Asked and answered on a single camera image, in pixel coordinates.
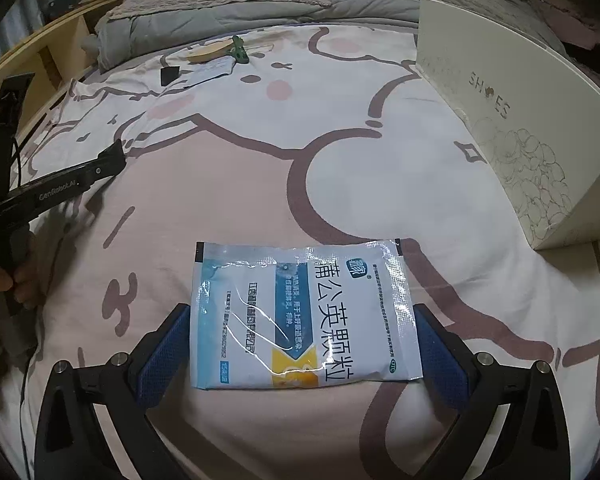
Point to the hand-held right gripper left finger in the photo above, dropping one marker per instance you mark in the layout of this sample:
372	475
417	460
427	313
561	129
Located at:
165	355

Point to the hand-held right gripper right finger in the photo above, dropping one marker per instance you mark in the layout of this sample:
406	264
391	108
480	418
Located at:
440	355

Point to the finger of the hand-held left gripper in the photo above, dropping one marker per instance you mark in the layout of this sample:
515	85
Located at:
107	160

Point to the small black box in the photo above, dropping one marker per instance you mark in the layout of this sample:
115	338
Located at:
170	76

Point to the white and blue medicine sachet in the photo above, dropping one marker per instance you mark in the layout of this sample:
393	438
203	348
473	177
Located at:
305	310

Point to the white shoe box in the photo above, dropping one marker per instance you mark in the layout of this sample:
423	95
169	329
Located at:
530	110

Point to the printed blanket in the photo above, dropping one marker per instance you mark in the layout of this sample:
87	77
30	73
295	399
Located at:
230	185

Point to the wooden bedside shelf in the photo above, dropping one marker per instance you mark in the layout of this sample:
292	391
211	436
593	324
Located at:
45	45

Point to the small clear plastic bag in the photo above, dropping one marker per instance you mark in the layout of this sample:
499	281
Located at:
212	70

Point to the round wooden disc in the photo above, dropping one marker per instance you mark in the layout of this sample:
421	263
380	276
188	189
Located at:
207	53

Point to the grey duvet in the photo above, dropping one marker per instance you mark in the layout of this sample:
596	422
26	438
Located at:
180	30

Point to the green clip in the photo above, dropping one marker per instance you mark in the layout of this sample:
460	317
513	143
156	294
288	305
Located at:
240	50

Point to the bed with taupe sheet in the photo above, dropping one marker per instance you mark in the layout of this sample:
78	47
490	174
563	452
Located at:
570	20

